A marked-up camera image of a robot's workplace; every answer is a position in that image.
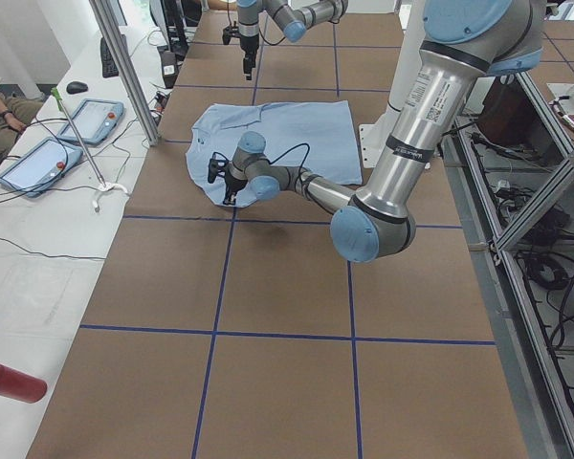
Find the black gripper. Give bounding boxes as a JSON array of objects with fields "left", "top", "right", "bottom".
[
  {"left": 223, "top": 172, "right": 247, "bottom": 205},
  {"left": 240, "top": 35, "right": 258, "bottom": 80}
]

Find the light blue t-shirt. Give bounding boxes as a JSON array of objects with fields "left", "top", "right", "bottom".
[{"left": 186, "top": 100, "right": 363, "bottom": 206}]

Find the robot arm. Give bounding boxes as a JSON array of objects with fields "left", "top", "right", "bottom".
[
  {"left": 209, "top": 1, "right": 546, "bottom": 262},
  {"left": 236, "top": 0, "right": 348, "bottom": 80}
]

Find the black power adapter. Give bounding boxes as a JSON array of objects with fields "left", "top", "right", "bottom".
[{"left": 160, "top": 50, "right": 179, "bottom": 89}]

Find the black keyboard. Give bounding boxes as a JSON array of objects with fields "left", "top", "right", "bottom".
[{"left": 99, "top": 37, "right": 119, "bottom": 78}]

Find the far teach pendant tablet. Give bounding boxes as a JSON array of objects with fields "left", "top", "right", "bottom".
[{"left": 70, "top": 98, "right": 124, "bottom": 146}]

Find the teach pendant tablet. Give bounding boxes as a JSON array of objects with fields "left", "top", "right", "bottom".
[
  {"left": 70, "top": 98, "right": 124, "bottom": 146},
  {"left": 0, "top": 138, "right": 83, "bottom": 197}
]

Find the black computer mouse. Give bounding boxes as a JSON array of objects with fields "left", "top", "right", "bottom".
[{"left": 66, "top": 80, "right": 89, "bottom": 95}]

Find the near teach pendant tablet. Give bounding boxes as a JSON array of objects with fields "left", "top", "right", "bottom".
[{"left": 0, "top": 138, "right": 83, "bottom": 197}]

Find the metal rod with green tip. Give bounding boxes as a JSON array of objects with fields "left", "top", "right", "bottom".
[{"left": 51, "top": 87, "right": 106, "bottom": 190}]

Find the seated person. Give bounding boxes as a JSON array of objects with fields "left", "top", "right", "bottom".
[{"left": 0, "top": 93, "right": 43, "bottom": 163}]

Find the red cylinder bottle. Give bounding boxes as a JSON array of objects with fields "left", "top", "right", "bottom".
[{"left": 0, "top": 363, "right": 48, "bottom": 404}]

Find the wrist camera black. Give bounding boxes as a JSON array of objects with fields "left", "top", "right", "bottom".
[
  {"left": 222, "top": 24, "right": 240, "bottom": 45},
  {"left": 207, "top": 152, "right": 230, "bottom": 184}
]

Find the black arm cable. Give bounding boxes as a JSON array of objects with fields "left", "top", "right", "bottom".
[{"left": 267, "top": 142, "right": 313, "bottom": 192}]

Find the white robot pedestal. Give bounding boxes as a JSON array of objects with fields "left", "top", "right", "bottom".
[{"left": 359, "top": 0, "right": 426, "bottom": 169}]

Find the aluminium frame post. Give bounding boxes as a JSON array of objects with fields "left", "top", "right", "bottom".
[{"left": 89, "top": 0, "right": 159, "bottom": 146}]

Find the aluminium frame rack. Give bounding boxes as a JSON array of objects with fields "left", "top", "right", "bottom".
[{"left": 441, "top": 74, "right": 574, "bottom": 458}]

